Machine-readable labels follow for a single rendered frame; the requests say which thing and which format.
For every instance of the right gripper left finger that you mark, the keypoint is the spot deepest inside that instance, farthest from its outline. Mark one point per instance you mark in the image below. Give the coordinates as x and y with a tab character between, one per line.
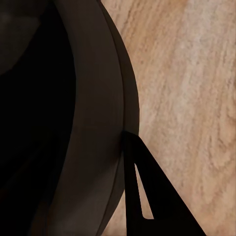
23	178

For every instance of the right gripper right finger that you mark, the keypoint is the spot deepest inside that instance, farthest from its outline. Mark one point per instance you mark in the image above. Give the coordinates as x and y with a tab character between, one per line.
171	216

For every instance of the cauldron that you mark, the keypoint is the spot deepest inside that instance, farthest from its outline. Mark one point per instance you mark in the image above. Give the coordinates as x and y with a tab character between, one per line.
64	67

